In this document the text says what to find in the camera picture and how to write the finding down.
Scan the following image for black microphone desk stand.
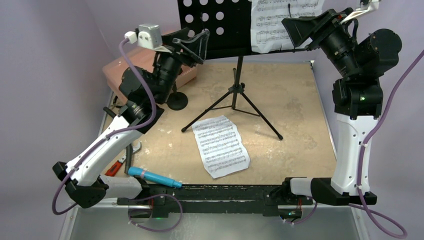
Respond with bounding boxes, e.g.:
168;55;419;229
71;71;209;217
166;84;188;111

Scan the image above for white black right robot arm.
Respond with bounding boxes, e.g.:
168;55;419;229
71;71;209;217
280;8;402;206

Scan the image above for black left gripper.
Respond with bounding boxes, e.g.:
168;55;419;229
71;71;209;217
153;27;208;103

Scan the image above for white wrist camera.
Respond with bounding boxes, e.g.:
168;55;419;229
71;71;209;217
124;23;172;53
340;0;381;24

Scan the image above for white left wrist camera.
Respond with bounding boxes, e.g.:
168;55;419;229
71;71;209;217
124;23;172;53

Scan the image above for pink translucent plastic case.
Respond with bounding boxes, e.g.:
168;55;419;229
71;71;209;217
101;31;200;105

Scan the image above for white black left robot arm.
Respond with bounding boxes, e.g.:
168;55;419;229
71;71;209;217
52;24;211;209

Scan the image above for black folding music stand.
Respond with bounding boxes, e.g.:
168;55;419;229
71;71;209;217
177;0;311;141

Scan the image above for black rubber hose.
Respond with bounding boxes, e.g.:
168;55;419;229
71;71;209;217
102;106;134;175

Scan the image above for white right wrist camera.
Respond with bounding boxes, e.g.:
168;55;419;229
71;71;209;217
340;0;381;24

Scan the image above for red handled pliers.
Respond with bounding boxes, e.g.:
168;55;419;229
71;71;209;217
105;141;142;177

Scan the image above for sheet music page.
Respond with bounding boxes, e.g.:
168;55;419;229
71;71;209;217
191;115;251;179
250;0;324;54

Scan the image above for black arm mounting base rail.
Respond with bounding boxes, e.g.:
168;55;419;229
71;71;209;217
117;184;313;218

